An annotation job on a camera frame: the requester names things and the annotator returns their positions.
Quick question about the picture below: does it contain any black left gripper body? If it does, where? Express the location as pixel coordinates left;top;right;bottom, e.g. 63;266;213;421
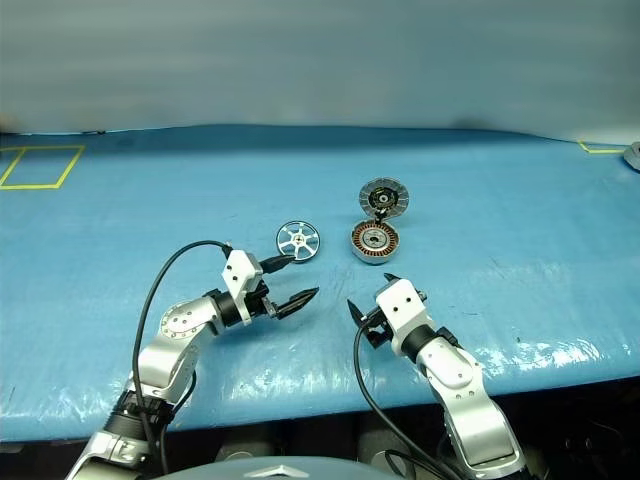
245;279;281;321

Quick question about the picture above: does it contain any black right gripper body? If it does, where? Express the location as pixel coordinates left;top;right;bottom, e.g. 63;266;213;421
361;304;396;351

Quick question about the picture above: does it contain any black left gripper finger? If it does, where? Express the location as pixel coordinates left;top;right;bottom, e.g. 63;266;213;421
259;252;297;274
274;286;321;320

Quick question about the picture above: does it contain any silver spoked rotor disc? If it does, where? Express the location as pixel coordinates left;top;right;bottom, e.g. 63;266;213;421
275;219;324;265

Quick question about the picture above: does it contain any motor stator with copper windings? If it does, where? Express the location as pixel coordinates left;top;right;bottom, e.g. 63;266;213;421
347;219;402;267

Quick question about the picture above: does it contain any silver finned motor end cover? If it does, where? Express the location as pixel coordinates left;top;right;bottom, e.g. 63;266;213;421
358;175;413;222

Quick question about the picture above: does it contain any blue plastic table cover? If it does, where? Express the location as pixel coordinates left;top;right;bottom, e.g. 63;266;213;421
0;123;640;444

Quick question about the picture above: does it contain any grey robot torso with emblem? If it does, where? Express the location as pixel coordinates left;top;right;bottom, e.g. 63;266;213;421
162;453;439;480

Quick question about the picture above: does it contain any yellow tape rectangle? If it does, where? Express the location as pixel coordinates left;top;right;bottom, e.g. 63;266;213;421
0;144;86;191

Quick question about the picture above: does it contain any grey metal part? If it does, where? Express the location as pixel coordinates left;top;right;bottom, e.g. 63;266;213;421
621;141;640;174

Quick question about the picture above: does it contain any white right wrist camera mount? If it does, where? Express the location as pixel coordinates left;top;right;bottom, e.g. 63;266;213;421
374;279;434;352

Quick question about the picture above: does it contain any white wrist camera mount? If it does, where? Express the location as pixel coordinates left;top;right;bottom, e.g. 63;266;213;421
219;249;264;322
374;279;434;352

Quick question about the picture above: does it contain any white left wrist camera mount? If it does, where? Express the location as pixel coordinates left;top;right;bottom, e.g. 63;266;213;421
219;249;264;322

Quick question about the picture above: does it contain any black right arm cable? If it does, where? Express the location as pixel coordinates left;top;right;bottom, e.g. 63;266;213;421
352;323;454;480

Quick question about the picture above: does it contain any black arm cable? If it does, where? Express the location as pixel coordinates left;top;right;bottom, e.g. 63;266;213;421
130;240;234;477
352;323;454;480

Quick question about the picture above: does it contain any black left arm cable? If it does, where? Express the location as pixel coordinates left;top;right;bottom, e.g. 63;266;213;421
130;240;234;477

